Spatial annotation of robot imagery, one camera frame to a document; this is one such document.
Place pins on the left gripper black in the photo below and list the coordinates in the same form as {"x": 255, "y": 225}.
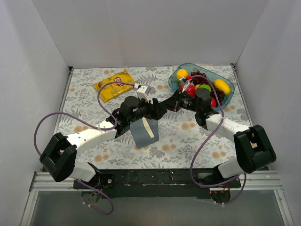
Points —
{"x": 153, "y": 108}

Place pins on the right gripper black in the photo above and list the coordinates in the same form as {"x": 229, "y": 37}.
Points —
{"x": 176, "y": 101}

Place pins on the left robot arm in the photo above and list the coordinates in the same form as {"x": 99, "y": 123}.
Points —
{"x": 59, "y": 156}

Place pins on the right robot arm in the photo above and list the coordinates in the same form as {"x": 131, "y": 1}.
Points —
{"x": 252, "y": 145}

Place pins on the teal plastic fruit basket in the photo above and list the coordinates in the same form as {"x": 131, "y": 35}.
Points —
{"x": 211, "y": 75}

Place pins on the yellow lemon left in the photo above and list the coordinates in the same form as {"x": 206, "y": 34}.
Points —
{"x": 181, "y": 73}

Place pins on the floral tablecloth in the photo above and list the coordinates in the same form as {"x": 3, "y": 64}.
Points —
{"x": 182, "y": 143}

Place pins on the green ball fruit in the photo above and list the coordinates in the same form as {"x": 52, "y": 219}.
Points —
{"x": 205, "y": 86}

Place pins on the red apple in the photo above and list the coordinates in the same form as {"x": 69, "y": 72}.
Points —
{"x": 213, "y": 102}

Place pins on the yellow Lays chips bag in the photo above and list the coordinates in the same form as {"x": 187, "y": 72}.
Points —
{"x": 113, "y": 90}

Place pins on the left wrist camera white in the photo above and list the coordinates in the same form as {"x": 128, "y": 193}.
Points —
{"x": 142, "y": 92}

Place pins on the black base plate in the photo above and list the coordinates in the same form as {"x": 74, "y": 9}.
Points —
{"x": 132, "y": 183}

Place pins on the aluminium frame rail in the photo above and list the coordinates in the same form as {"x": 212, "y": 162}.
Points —
{"x": 259, "y": 180}

